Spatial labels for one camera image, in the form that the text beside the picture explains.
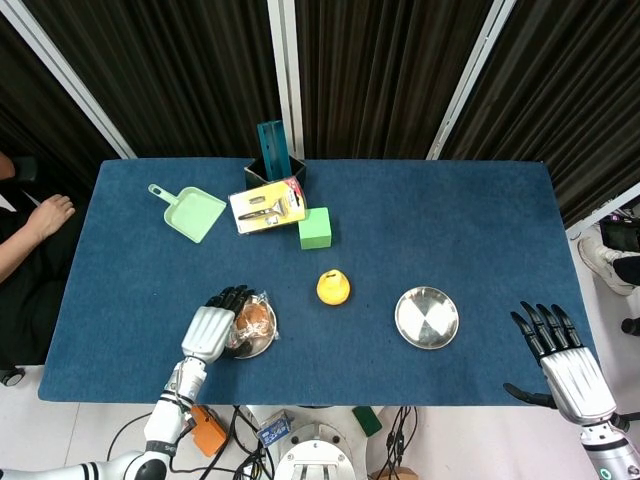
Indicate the blue white labelled box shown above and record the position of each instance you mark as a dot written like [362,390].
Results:
[275,430]

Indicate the blue table cloth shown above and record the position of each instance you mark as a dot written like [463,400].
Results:
[425,240]

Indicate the person's bare forearm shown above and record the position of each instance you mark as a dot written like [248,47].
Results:
[17,255]

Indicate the white frame post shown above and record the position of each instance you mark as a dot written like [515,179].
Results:
[475,75]
[285,75]
[65,75]

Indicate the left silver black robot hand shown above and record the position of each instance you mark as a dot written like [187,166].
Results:
[207,332]

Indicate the black pleated curtain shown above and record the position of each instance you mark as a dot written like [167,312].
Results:
[390,75]
[575,100]
[175,75]

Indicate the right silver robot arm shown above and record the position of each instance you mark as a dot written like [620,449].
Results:
[610,450]

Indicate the white sneaker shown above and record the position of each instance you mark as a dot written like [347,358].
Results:
[602,265]

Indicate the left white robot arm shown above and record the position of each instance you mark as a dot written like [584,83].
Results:
[165,425]

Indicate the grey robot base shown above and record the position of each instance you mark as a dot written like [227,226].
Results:
[315,455]

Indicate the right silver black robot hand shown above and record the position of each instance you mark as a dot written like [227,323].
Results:
[577,380]

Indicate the person's bare hand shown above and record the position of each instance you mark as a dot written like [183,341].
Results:
[50,215]

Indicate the black caster wheel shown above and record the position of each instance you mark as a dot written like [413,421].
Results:
[11,376]

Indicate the light green plastic dustpan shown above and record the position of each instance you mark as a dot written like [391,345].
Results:
[192,215]

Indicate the green foam cube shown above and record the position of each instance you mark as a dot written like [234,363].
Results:
[315,232]

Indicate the round steel plate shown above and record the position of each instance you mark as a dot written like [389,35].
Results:
[426,317]

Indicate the packaged peeler on yellow card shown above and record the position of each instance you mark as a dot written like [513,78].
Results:
[265,207]

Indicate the black bag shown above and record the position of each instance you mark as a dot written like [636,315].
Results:
[620,232]

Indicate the person's black clothed body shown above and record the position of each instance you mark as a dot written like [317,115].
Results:
[35,315]

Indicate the black hexagonal holder box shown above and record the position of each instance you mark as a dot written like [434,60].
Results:
[252,175]

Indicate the bread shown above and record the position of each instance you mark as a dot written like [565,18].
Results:
[252,320]

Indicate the packaged muffin in wrapper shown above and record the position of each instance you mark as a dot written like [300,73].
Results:
[247,352]

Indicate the teal plastic channel piece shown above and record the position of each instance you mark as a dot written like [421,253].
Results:
[272,150]

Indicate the orange device box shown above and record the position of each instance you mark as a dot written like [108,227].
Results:
[210,432]

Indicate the dark green block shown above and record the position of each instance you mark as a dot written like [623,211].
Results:
[367,421]

